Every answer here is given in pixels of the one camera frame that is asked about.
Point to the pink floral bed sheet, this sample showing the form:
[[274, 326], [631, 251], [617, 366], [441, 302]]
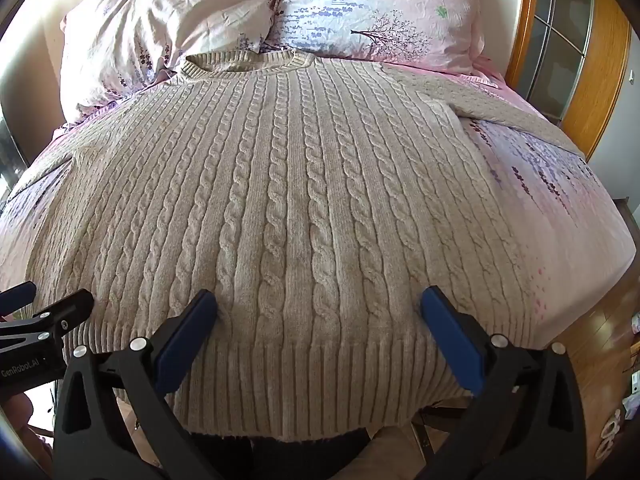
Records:
[[550, 220]]

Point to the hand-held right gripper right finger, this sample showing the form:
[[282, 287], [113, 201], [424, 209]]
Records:
[[452, 340]]

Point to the folded floral duvet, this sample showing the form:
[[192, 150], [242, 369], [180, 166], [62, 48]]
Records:
[[165, 25]]

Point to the bluish floral tree print pillow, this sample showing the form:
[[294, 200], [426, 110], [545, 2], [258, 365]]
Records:
[[380, 5]]

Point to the person's dark trousers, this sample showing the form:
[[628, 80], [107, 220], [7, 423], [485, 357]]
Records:
[[280, 460]]

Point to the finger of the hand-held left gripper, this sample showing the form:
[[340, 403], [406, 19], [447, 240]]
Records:
[[60, 320], [17, 297]]

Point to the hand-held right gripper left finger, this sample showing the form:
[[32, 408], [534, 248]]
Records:
[[185, 340]]

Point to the dark wooden furniture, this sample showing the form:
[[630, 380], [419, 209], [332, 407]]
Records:
[[629, 217]]

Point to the person's left hand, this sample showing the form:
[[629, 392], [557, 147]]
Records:
[[25, 425]]

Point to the white round items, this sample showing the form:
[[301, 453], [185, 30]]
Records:
[[611, 437]]

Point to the dark metal frame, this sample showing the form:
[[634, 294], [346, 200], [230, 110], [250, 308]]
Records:
[[10, 160]]

